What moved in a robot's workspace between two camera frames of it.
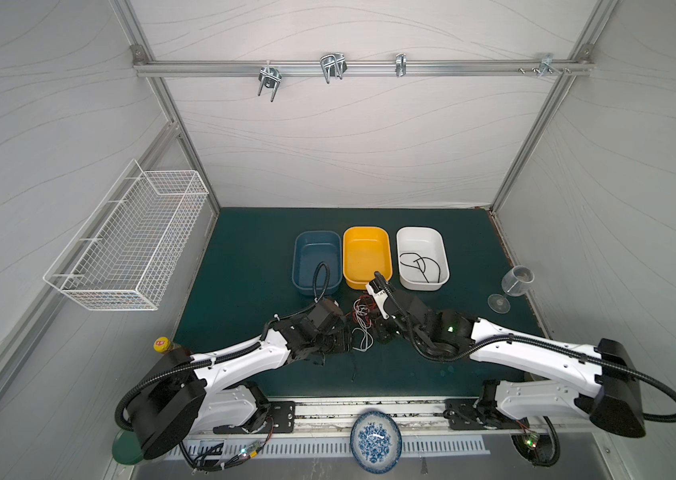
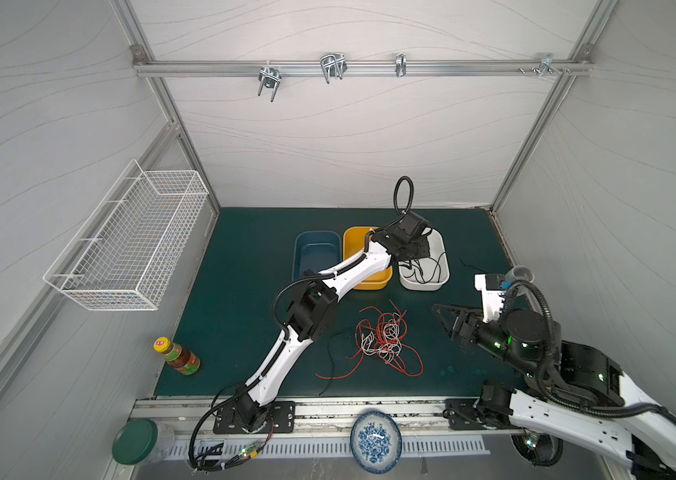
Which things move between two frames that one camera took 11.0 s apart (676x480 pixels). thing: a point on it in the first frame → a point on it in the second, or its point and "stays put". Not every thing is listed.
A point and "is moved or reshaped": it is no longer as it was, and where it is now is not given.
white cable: [366, 340] is moved or reshaped
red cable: [362, 307] → [384, 339]
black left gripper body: [335, 341] → [418, 248]
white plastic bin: [423, 262] stays put
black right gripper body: [391, 318] → [461, 324]
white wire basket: [123, 256] stays put
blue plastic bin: [317, 262] stays put
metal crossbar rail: [365, 67] stays put
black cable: [349, 349] → [333, 369]
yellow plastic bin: [365, 251] stays put
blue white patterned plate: [375, 442] stays put
